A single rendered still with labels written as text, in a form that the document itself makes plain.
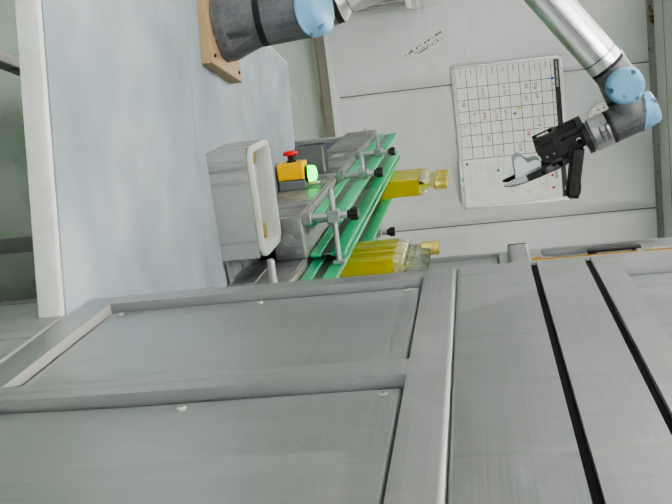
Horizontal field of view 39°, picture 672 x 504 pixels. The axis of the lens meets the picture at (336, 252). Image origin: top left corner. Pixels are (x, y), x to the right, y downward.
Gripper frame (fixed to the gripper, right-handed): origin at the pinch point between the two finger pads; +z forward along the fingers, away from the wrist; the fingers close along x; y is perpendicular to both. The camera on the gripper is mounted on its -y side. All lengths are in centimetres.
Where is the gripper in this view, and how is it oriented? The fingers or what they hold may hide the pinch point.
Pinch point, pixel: (509, 183)
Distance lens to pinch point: 215.9
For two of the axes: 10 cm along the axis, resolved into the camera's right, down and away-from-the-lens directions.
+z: -8.8, 4.1, 2.3
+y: -4.5, -8.8, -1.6
